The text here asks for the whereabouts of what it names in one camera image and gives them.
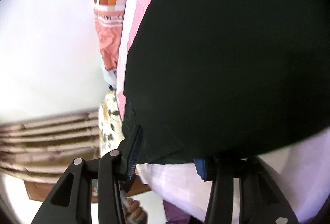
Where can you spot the pink striped bed sheet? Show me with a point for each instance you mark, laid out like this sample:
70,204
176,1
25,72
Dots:
149,7

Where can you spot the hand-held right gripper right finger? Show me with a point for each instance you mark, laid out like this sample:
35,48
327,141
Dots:
200,168

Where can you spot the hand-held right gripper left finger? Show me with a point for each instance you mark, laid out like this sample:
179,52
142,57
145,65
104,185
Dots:
134,151

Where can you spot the wooden bed frame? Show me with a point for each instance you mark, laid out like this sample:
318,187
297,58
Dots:
140,186

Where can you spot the white floral pillow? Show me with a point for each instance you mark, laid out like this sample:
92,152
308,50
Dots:
109,120

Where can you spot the black pants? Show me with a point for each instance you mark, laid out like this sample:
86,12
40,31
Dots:
219,58

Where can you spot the pale blue cloth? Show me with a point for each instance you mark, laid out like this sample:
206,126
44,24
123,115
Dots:
110,77

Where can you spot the beige patterned curtain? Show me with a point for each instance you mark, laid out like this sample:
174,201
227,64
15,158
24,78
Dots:
46,136

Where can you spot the person's left hand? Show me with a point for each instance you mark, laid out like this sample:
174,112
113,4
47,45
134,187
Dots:
135,211

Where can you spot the orange plaid pillow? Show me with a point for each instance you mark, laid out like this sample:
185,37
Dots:
108,33

